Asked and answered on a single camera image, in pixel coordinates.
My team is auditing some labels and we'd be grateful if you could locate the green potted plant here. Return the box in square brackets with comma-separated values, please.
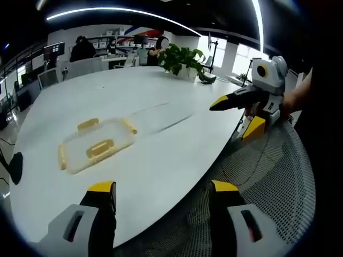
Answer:
[158, 44, 207, 81]

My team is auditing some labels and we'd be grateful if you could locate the black computer monitor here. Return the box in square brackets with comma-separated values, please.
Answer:
[43, 42, 66, 61]

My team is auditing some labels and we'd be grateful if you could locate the long ceiling light strip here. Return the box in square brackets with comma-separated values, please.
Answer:
[46, 7, 202, 37]

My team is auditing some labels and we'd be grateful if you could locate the curved ceiling light strip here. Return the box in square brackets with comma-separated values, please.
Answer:
[251, 0, 265, 55]

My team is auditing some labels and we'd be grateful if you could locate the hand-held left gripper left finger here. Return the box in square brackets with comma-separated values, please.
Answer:
[37, 181, 118, 257]

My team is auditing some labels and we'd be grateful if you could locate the white office chair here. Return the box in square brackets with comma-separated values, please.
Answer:
[37, 66, 59, 89]
[113, 53, 138, 69]

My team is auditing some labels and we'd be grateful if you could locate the person's right hand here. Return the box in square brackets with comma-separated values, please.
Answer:
[244, 101, 265, 119]

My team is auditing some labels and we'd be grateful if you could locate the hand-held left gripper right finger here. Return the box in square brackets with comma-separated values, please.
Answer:
[208, 179, 273, 245]

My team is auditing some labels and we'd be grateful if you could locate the clear container lid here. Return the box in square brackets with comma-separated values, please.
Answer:
[57, 117, 138, 175]

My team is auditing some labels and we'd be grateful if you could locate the black flat object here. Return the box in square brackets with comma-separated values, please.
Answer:
[9, 152, 24, 186]

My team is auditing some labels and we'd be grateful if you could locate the grey mesh office chair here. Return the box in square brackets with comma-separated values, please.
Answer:
[115, 117, 317, 257]

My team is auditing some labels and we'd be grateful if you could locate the white storage shelf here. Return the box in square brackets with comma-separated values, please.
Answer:
[87, 27, 159, 52]

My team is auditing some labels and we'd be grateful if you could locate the black monitor stand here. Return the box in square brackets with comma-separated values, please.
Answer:
[207, 32, 219, 74]

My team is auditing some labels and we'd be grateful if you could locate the black tripod stand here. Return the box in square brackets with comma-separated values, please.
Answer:
[239, 59, 254, 87]

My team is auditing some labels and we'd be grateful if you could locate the white plant pot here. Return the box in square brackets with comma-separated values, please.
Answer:
[173, 63, 200, 81]

